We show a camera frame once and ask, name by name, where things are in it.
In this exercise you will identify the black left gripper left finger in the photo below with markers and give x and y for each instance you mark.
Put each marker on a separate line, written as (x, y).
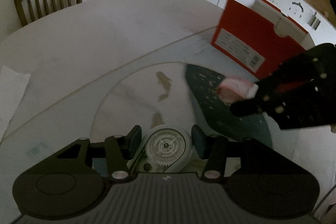
(119, 150)

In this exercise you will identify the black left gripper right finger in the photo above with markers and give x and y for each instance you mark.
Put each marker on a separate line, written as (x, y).
(210, 148)

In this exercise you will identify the white tape dispenser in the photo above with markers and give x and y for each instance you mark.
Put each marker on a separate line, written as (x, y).
(164, 149)

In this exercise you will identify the pink small packet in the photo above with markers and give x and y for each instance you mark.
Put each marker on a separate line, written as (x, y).
(234, 89)

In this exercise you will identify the dark round placemat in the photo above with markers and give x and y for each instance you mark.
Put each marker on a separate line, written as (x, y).
(214, 116)

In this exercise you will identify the red white cardboard box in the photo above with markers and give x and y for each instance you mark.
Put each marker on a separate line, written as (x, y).
(258, 36)

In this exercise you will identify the white tissue paper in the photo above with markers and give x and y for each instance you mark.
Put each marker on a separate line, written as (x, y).
(12, 89)

